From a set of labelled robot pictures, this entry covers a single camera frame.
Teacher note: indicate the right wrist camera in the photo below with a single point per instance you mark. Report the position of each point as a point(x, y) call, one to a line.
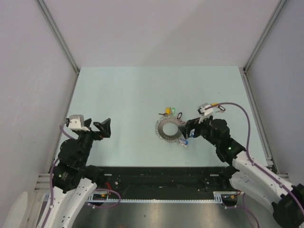
point(205, 112)

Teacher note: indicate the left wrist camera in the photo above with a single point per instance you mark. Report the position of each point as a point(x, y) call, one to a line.
point(77, 123)

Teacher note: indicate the metal keyring holder disc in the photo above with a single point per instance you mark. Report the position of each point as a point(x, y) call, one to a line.
point(167, 129)

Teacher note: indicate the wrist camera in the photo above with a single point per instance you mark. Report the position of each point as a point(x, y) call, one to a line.
point(205, 112)
point(77, 123)

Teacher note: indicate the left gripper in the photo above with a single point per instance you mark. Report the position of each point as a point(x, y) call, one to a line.
point(104, 129)

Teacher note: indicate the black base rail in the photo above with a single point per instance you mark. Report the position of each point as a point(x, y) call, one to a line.
point(165, 183)

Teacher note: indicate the black white tag key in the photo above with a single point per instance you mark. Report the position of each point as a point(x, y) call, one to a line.
point(220, 109)

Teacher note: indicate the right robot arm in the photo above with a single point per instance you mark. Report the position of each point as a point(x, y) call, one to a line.
point(282, 198)

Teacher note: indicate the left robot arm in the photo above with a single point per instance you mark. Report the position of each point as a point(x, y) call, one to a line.
point(71, 179)

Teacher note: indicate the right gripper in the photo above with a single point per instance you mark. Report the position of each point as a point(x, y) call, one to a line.
point(191, 125)

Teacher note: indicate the green tag key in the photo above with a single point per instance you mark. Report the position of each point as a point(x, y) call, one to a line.
point(172, 110)

